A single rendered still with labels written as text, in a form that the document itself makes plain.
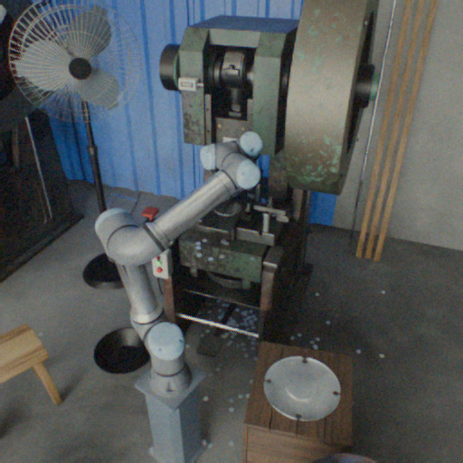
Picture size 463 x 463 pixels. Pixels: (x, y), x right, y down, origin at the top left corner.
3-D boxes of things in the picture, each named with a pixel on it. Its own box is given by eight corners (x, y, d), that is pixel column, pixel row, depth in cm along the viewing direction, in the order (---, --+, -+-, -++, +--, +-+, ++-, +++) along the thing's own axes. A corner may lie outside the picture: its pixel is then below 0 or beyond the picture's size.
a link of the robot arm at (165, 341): (159, 380, 147) (155, 353, 140) (144, 354, 157) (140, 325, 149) (192, 365, 152) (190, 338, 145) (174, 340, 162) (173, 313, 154)
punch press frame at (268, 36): (260, 339, 214) (278, 43, 140) (179, 317, 226) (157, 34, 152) (297, 250, 276) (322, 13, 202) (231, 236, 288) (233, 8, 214)
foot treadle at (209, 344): (215, 364, 208) (215, 356, 205) (195, 358, 210) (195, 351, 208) (252, 287, 254) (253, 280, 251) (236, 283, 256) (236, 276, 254)
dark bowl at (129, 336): (137, 391, 208) (135, 381, 204) (83, 373, 217) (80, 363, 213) (165, 345, 232) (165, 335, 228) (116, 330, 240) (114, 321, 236)
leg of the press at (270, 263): (277, 378, 215) (292, 221, 165) (254, 372, 218) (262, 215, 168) (313, 268, 287) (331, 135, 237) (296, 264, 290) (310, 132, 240)
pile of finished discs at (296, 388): (339, 428, 154) (339, 427, 154) (258, 412, 160) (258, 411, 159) (341, 364, 178) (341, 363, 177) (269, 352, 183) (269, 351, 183)
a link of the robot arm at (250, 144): (236, 132, 137) (259, 127, 141) (224, 148, 147) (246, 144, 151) (246, 154, 136) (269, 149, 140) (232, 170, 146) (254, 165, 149)
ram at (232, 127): (244, 189, 187) (246, 121, 171) (211, 184, 191) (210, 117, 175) (256, 172, 201) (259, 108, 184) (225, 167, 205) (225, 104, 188)
